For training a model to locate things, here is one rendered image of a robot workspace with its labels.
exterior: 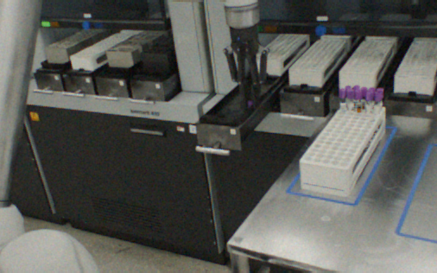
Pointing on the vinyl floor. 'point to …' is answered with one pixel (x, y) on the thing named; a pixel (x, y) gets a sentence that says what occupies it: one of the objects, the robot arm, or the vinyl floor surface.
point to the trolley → (366, 210)
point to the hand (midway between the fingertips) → (250, 94)
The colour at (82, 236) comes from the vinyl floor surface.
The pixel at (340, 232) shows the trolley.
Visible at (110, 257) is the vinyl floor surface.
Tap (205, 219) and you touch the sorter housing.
